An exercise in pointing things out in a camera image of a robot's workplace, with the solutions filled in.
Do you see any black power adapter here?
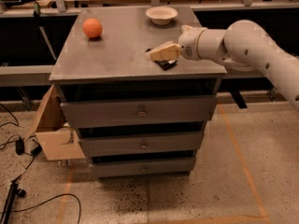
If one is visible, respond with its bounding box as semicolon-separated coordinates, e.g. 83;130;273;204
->
15;138;24;155

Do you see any brown cardboard box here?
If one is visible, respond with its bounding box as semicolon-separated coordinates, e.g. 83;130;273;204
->
24;86;84;161

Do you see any black floor cable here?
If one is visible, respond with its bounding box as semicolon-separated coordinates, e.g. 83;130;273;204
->
0;193;82;224

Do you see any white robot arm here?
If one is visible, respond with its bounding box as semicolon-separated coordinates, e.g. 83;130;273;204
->
146;20;299;110

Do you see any grey drawer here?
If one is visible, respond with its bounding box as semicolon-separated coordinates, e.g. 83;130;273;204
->
61;95;217;128
79;132;204;157
90;157;195;178

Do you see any top grey drawer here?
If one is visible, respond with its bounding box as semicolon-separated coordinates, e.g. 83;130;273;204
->
61;95;217;128

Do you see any middle grey drawer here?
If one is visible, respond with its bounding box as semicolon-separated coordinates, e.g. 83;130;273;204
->
79;132;204;157

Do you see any orange fruit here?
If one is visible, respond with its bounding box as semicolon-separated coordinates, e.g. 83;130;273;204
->
82;19;103;38

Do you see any bottom grey drawer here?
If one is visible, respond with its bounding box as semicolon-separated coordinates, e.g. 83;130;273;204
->
90;157;195;178

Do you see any dark rxbar chocolate wrapper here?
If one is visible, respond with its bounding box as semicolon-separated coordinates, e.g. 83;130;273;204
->
146;49;178;71

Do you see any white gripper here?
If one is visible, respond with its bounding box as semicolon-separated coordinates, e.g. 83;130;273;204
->
146;25;205;62

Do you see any white bowl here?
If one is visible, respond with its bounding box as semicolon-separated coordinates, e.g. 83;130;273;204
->
146;7;178;25

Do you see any black stand leg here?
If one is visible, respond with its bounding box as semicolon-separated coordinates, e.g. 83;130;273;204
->
0;181;26;224

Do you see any grey drawer cabinet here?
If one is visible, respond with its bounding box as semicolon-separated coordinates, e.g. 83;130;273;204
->
50;7;225;165

